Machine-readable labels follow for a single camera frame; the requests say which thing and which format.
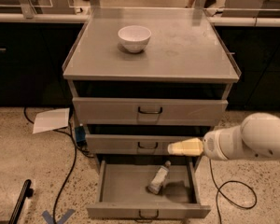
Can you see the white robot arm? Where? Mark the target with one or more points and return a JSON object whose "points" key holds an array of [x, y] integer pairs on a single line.
{"points": [[256, 138]]}

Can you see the white paper sheet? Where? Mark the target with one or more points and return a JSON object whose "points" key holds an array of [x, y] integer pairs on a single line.
{"points": [[51, 120]]}

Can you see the dark left base cabinet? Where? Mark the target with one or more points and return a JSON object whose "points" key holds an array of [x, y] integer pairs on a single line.
{"points": [[31, 60]]}

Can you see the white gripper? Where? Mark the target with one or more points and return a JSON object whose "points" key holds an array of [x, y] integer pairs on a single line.
{"points": [[213, 146]]}

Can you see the dark base cabinet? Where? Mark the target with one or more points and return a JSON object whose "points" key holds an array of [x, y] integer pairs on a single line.
{"points": [[256, 51], [31, 60]]}

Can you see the middle grey drawer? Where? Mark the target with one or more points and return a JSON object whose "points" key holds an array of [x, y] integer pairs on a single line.
{"points": [[131, 144]]}

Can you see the grey drawer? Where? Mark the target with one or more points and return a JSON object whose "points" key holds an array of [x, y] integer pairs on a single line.
{"points": [[131, 144], [136, 111], [123, 189]]}

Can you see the white ceramic bowl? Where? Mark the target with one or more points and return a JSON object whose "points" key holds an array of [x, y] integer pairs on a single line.
{"points": [[134, 38]]}

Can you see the top grey drawer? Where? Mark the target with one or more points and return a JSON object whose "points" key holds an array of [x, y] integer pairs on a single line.
{"points": [[136, 111]]}

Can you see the bottom grey drawer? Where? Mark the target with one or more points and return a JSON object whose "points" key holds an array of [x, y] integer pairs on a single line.
{"points": [[123, 189]]}

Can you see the blue power adapter box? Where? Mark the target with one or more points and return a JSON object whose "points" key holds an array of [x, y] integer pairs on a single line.
{"points": [[80, 136]]}

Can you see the grey metal drawer cabinet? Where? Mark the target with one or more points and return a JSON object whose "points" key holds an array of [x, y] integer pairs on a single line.
{"points": [[184, 59]]}

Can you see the dark right base cabinet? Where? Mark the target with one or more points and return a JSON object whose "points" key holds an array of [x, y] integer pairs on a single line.
{"points": [[256, 51]]}

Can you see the black bar on floor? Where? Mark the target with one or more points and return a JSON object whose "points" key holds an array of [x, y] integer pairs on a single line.
{"points": [[26, 192]]}

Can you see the clear plastic water bottle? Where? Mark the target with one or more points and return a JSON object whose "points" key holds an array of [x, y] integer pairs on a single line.
{"points": [[158, 179]]}

